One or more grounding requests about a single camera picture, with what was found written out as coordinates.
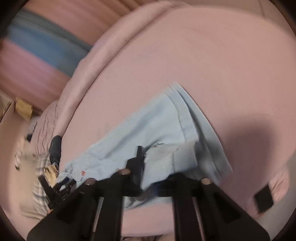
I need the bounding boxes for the dark navy folded garment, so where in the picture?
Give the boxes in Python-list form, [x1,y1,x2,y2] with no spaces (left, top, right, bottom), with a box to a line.
[49,135,62,166]

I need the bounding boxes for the blue curtain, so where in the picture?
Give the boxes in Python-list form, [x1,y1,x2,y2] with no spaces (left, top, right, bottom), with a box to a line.
[6,9,92,76]

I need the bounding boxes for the cream patterned folded cloth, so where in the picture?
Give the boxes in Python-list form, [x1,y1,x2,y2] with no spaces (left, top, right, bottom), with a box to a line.
[44,163,59,187]

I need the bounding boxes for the pink folded duvet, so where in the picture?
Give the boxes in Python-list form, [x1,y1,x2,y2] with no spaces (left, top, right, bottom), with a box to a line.
[29,1,185,155]

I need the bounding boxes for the pink curtain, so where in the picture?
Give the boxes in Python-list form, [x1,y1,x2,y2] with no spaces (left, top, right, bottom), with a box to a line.
[1,1,144,110]

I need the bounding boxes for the plaid grey white pillow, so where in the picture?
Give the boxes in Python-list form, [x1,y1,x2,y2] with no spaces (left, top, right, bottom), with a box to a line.
[19,153,51,219]

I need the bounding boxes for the light blue strawberry pants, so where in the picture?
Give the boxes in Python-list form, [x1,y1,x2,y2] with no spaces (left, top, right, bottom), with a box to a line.
[57,84,232,209]

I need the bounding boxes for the pink bed sheet mattress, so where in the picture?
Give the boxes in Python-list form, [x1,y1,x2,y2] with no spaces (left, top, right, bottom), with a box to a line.
[60,6,295,208]

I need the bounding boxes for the yellow straw tassel hanging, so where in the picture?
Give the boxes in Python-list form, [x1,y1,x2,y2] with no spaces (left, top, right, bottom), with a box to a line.
[15,98,34,121]

